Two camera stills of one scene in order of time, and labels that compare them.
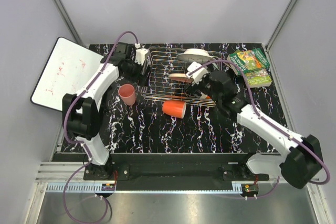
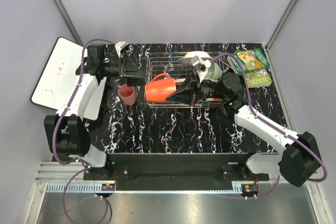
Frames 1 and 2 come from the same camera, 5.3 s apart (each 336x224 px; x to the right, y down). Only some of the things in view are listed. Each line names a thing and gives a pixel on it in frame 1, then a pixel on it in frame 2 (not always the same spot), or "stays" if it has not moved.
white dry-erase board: [68, 69] stays
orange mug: [175, 108] to [160, 87]
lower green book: [259, 78] stays
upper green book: [250, 60] stays
